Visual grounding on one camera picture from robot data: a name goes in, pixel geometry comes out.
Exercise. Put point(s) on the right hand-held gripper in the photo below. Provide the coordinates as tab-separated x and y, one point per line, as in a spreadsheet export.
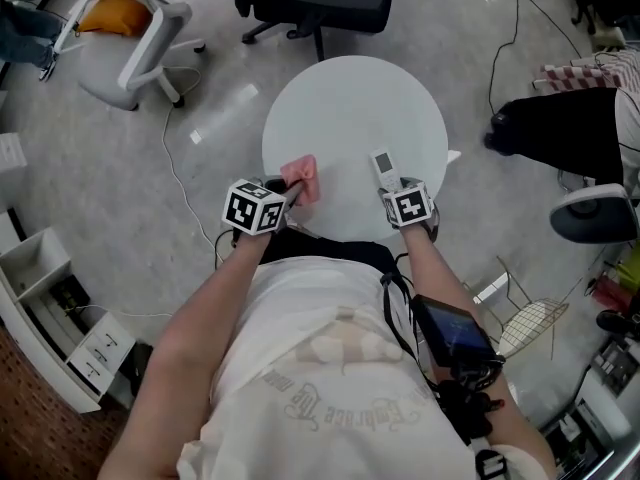
410	207

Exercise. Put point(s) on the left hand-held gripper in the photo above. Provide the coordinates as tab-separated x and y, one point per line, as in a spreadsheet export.
250	208

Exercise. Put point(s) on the white remote control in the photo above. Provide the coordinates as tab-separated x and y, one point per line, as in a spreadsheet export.
386	166

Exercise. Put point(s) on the pink cloth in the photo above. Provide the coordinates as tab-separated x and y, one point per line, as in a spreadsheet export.
304	178

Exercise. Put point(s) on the person's right forearm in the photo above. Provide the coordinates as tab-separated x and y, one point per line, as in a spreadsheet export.
450	318

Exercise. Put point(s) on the person's left forearm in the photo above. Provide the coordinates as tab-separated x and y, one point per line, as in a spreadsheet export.
200	318

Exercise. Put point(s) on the checkered red white cloth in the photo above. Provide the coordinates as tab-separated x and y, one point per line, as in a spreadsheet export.
585	75

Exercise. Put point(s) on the black trousers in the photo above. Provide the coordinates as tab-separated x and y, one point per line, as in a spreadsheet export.
325	250

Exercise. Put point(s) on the round white table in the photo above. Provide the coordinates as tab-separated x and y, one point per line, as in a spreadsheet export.
350	133

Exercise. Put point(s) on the white grey chair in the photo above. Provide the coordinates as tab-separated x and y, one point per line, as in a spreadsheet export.
595	213

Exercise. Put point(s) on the white office chair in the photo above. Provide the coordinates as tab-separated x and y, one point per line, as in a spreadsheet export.
145	53

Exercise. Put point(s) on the white printed t-shirt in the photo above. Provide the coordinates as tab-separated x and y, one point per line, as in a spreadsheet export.
320	383

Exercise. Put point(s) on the white shelf cabinet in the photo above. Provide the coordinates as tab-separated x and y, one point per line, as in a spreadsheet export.
50	308

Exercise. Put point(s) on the orange cushion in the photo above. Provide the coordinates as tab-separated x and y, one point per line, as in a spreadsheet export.
112	15

